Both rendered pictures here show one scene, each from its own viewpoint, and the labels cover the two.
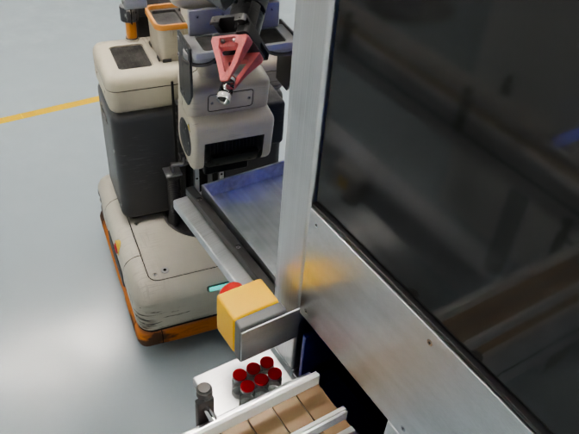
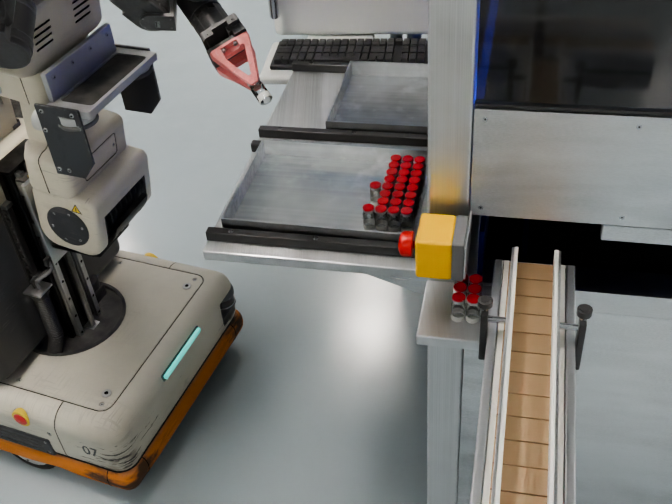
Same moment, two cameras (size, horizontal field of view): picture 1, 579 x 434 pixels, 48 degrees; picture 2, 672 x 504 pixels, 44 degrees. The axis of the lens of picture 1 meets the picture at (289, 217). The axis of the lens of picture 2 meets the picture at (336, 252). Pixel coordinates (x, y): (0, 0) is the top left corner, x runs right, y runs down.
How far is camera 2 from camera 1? 79 cm
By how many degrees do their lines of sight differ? 30
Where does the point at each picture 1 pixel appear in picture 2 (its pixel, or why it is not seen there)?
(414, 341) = (622, 137)
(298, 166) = (452, 81)
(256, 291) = (434, 220)
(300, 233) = (463, 140)
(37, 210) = not seen: outside the picture
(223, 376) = (433, 318)
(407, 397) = (623, 187)
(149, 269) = (90, 405)
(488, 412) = not seen: outside the picture
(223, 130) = (114, 190)
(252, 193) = (256, 201)
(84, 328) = not seen: outside the picture
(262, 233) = (310, 221)
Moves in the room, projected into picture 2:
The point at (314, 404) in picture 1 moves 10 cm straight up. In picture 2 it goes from (524, 272) to (530, 222)
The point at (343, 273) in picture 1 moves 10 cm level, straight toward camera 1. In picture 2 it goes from (528, 138) to (583, 169)
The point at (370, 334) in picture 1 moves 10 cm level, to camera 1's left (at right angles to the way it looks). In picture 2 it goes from (571, 167) to (528, 198)
